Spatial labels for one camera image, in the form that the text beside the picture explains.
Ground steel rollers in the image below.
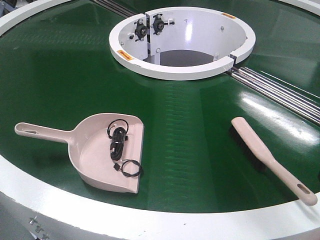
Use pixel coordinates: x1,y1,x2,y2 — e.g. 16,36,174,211
227,67,320,125
93,0,137,18

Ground steel rollers top left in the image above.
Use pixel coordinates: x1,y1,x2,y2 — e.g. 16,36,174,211
93,0,137,18

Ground black cable small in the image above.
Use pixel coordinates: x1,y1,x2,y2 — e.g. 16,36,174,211
113,159,143,177

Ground black cable large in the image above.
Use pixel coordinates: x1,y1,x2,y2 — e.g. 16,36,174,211
106,118,129,161

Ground black bearing mount right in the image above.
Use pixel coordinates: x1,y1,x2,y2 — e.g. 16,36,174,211
152,14,165,35

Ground orange warning sticker front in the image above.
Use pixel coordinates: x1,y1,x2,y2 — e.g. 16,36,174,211
117,50,134,61

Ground white inner conveyor ring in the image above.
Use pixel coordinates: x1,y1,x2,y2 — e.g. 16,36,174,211
108,6,257,81

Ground pink plastic dustpan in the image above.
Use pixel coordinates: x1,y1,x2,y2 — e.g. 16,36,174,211
14,113,144,194

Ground steel rollers right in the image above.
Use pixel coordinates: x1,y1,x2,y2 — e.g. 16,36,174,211
227,67,320,125

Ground orange warning sticker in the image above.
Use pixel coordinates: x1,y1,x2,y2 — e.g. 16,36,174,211
222,12,236,19
117,50,134,61

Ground white outer conveyor rim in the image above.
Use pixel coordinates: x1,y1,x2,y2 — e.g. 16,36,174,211
0,0,320,240

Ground orange warning sticker back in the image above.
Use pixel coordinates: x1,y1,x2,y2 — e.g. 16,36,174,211
222,12,236,19

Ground pink hand broom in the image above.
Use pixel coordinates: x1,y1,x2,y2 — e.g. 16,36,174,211
231,116,318,206

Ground black bearing mount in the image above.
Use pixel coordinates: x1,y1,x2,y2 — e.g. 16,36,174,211
152,14,165,35
134,19,148,41

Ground black bearing mount left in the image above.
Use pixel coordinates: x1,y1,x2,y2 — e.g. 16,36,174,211
134,19,148,41

